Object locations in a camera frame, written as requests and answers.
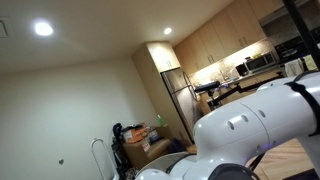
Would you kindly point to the light wood wall cabinets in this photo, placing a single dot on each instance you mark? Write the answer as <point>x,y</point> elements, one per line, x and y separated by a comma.
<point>216,36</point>

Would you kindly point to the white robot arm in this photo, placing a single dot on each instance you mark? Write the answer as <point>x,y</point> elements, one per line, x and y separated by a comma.
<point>240,133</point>

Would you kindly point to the white hanging towel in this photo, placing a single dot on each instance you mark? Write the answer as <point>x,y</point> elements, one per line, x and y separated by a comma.
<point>294,68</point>

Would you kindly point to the orange cardboard box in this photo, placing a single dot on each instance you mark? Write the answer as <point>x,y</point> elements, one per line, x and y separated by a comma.
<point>135,135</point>

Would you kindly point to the small printed cardboard box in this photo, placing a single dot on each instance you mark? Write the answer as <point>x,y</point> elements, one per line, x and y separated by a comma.
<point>153,135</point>

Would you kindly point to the large round ceiling light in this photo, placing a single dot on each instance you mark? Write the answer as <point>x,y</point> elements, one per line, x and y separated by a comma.
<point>43,28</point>

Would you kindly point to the kitchen counter with base cabinets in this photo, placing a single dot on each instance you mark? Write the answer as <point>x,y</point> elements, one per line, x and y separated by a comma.
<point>248,81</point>

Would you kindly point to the large brown cardboard box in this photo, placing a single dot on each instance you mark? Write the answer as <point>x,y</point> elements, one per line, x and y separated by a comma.
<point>140,153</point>

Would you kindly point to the stainless steel refrigerator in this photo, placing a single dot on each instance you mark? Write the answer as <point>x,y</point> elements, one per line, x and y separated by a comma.
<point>181,93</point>

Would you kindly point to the black vertical pole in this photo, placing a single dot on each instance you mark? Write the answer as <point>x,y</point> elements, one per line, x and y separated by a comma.
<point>300,23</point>

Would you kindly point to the tall light wood cabinet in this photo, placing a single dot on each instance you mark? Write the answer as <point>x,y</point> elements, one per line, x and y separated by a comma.
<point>163,55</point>

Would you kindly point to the pale yellow hanging towel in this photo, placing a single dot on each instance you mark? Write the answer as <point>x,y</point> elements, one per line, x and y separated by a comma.
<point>310,62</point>

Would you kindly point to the black upright bag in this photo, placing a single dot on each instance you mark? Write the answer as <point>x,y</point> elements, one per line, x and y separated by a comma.
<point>118,153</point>

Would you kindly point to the silver microwave oven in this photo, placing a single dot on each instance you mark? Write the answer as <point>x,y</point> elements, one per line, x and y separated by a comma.
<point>260,62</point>

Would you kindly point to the black kitchen stove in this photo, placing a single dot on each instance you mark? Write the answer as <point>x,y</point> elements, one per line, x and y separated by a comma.
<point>290,50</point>

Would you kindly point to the green plastic bottle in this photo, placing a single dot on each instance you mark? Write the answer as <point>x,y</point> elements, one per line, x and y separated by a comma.
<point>160,120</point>

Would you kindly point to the black tripod leg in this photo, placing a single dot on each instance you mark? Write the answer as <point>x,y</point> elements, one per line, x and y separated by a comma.
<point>256,161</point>

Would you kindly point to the small round ceiling light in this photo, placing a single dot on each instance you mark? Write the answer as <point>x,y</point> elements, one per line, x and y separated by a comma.
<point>167,30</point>

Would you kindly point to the black coffee maker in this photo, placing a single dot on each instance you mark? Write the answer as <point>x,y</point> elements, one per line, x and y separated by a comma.
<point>241,69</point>

